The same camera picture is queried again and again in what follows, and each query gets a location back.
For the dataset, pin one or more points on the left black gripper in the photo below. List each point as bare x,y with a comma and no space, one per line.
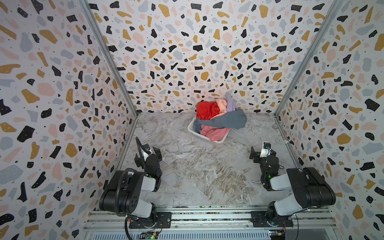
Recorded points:
147,156

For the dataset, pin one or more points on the grey t-shirt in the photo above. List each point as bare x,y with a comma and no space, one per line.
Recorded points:
232,120

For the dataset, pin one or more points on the white laundry basket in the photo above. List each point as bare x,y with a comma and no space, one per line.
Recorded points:
193,129

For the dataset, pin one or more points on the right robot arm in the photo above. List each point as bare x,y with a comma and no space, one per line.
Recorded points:
309,189

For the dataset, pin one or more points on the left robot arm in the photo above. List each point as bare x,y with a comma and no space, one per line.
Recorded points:
122,194

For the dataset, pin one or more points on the dusty pink t-shirt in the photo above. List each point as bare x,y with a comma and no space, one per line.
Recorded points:
213,133

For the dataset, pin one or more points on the lavender t-shirt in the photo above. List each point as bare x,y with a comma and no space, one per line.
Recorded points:
230,104

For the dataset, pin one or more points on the peach t-shirt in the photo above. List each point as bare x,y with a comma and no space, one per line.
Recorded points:
222,104

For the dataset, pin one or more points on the left circuit board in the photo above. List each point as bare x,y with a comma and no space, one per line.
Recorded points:
150,235

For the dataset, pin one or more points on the circuit board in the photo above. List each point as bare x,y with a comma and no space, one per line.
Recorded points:
277,234
150,235

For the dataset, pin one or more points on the red t-shirt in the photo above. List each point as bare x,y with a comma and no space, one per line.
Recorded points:
207,110

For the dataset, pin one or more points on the right circuit board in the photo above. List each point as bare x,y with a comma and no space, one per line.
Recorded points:
277,234

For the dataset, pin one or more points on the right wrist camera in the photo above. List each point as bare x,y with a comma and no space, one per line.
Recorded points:
266,150

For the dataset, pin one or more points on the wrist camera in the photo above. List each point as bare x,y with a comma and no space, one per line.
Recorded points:
266,150
146,150

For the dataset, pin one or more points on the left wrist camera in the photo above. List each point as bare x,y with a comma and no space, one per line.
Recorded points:
146,150

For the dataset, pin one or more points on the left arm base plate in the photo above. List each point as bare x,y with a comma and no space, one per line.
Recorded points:
161,220

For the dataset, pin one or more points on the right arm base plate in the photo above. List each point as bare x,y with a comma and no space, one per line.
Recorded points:
263,219

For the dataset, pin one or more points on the aluminium mounting rail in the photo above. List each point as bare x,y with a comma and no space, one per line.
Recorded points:
234,223

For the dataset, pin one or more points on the left corner aluminium post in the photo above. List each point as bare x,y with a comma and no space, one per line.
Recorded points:
84,5

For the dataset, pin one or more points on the corner aluminium post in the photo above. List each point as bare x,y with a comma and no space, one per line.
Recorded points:
331,14
84,5

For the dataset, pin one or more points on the right corner aluminium post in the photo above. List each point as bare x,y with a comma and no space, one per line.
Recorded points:
331,14

